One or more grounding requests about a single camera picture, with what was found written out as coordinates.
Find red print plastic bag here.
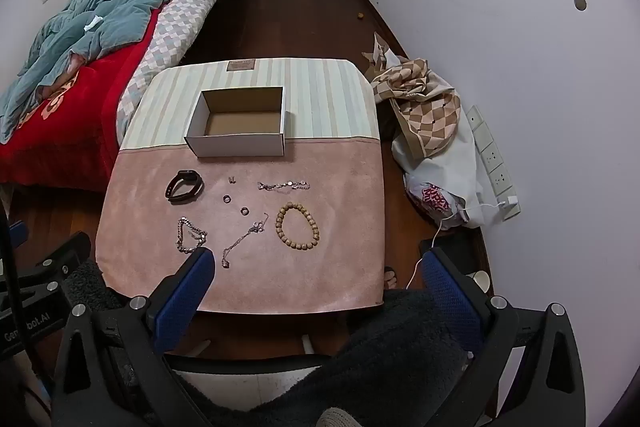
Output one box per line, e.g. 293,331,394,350
405,172,470,224

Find dark fleece clothing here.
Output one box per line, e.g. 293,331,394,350
65,257,482,427

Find white charging cable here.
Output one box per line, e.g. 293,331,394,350
407,201,506,293

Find wooden bead bracelet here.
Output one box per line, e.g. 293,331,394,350
275,203,319,251

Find chunky silver chain bracelet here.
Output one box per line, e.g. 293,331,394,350
175,217,208,254

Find teal quilt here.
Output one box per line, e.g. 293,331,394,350
0,0,249,145

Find black flat object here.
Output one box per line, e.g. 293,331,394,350
419,234,482,278

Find white cardboard box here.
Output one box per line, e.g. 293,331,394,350
184,87,289,158

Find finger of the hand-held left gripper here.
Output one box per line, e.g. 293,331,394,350
30,232,93,280
8,220,29,254

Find grey checkered blanket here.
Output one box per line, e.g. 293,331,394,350
116,0,246,138

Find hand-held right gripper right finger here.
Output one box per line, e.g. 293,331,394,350
421,247,587,427

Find white cup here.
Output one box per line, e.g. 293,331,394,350
470,271,494,294

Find flat-link silver bracelet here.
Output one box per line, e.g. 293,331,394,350
257,180,311,193

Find black smart band watch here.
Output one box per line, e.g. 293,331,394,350
165,169,204,204

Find white wall power strip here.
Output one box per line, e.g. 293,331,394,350
466,105,521,220

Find thin silver necklace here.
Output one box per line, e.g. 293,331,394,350
220,213,271,269

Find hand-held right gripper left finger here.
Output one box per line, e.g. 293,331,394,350
50,247,217,427

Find bed with red blanket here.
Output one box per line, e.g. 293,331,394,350
0,0,236,188

